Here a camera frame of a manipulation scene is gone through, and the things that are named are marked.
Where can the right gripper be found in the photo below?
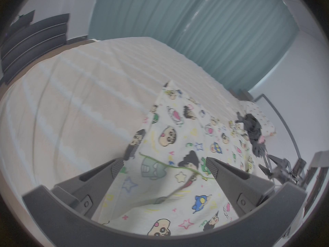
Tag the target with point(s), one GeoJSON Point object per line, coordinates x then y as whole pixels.
{"type": "Point", "coordinates": [285, 174]}

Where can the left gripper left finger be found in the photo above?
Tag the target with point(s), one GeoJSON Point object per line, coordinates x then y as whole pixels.
{"type": "Point", "coordinates": [87, 186]}

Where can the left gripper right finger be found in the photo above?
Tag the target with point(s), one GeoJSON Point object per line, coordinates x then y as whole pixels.
{"type": "Point", "coordinates": [241, 189]}

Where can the white printed pyjama top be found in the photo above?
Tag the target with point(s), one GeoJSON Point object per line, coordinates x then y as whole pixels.
{"type": "Point", "coordinates": [180, 138]}

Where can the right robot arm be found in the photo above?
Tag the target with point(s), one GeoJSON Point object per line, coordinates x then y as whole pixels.
{"type": "Point", "coordinates": [320, 159]}

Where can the bed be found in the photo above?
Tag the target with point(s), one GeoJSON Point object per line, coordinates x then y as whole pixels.
{"type": "Point", "coordinates": [77, 91]}

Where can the dark grey garment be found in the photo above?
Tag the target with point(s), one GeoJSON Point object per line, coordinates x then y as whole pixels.
{"type": "Point", "coordinates": [258, 149]}

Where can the pink garment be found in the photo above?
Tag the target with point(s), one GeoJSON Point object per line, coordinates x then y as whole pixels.
{"type": "Point", "coordinates": [261, 139]}

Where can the white printed pillow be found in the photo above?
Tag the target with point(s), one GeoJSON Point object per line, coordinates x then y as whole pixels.
{"type": "Point", "coordinates": [266, 122]}

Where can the black garment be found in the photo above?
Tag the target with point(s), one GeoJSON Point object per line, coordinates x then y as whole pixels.
{"type": "Point", "coordinates": [253, 125]}

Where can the grey bedside table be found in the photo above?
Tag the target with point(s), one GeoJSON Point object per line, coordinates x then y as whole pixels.
{"type": "Point", "coordinates": [243, 94]}

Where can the dark grey chest of drawers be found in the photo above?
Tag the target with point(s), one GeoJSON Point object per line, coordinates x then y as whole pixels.
{"type": "Point", "coordinates": [38, 40]}

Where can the dark grey dressing table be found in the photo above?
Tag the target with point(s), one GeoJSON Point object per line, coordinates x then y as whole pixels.
{"type": "Point", "coordinates": [24, 20]}

